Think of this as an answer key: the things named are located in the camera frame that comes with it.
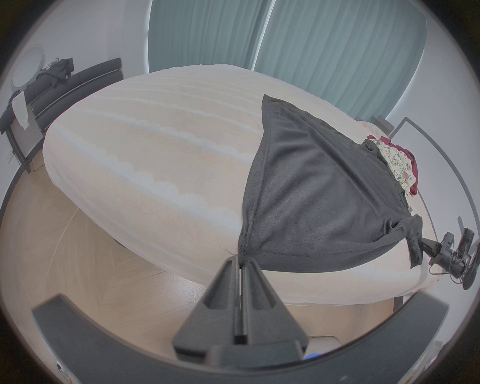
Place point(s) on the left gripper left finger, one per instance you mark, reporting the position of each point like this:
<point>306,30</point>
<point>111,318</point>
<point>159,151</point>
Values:
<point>213,318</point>

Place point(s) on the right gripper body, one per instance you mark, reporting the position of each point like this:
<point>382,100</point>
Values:
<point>446,247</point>

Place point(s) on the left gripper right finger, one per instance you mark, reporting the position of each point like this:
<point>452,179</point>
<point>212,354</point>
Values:
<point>270,322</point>

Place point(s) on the black T-shirt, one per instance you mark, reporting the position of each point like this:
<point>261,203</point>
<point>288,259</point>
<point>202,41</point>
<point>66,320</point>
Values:
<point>318,195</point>

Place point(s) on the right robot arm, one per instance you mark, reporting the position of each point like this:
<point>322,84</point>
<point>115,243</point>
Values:
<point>468,262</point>

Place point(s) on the bed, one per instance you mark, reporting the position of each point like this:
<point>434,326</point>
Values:
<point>150,150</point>

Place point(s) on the dark red garment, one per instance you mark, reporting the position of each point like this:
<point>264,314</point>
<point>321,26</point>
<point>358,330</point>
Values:
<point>412,176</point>

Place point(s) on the white printed pyjama top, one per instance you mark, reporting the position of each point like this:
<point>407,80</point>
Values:
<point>399,168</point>

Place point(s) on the pale pink pillow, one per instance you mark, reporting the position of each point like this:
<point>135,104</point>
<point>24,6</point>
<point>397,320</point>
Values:
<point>371,127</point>

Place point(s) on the grey bedside table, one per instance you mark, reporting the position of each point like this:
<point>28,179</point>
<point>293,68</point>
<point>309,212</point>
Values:
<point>380,122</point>

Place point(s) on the blue-green curtain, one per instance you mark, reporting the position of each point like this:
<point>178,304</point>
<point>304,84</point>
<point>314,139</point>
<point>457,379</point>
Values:
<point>337,48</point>
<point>206,33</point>

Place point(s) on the black chest of drawers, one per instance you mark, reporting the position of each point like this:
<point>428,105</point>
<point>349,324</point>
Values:
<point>82,86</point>

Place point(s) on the white cloth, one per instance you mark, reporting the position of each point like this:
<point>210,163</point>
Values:
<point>20,114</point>

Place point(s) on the dark grey garment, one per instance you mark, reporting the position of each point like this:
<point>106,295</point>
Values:
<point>58,71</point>

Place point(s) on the round white mirror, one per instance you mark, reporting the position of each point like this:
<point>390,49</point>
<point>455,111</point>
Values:
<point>28,67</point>

